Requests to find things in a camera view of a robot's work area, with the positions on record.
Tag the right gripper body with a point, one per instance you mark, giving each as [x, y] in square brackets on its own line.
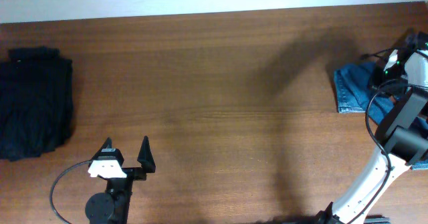
[397, 73]

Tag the blue denim jeans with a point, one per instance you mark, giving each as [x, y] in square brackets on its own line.
[353, 94]

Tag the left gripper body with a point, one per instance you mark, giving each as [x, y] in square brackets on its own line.
[132, 173]

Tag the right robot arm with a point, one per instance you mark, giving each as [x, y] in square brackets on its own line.
[392, 94]

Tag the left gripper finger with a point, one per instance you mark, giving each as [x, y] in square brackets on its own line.
[107, 143]
[145, 157]

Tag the black folded garment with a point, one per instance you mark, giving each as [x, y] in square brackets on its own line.
[36, 102]

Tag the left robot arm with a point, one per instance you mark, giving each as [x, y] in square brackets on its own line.
[112, 205]

